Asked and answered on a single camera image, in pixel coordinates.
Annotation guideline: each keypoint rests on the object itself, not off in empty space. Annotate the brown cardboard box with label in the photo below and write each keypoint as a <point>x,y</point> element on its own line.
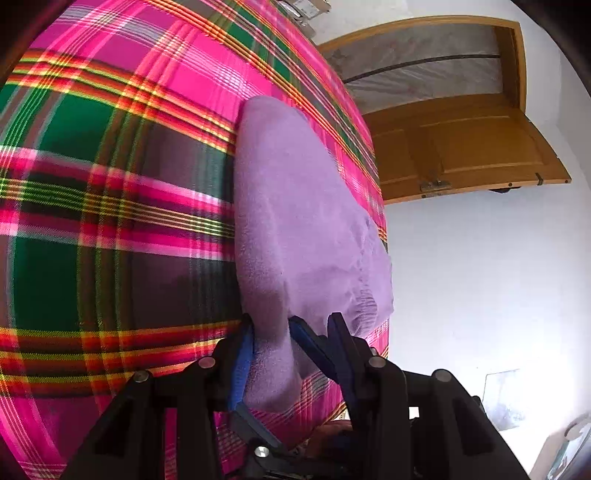
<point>305,9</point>

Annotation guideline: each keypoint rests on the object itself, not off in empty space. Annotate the grey zippered door curtain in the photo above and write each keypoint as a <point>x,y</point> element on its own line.
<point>419,63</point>

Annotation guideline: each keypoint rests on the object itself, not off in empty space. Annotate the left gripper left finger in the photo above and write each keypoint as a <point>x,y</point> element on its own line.
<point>214,383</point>

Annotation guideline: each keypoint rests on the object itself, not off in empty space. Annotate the wooden door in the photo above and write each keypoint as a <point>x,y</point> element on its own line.
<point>458,145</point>

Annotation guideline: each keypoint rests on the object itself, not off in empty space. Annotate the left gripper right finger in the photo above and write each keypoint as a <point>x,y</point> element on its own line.
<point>375,391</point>

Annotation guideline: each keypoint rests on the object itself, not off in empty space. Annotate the purple fleece garment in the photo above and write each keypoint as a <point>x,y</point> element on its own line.
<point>303,247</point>

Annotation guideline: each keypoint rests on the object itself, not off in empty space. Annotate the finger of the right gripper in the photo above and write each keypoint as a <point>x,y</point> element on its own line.
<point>321,349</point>
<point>252,431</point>

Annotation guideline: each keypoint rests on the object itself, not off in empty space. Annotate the pink green plaid tablecloth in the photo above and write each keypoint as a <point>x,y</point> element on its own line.
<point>117,226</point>

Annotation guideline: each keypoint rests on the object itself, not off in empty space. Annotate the person's right hand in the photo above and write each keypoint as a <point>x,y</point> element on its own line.
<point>324,436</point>

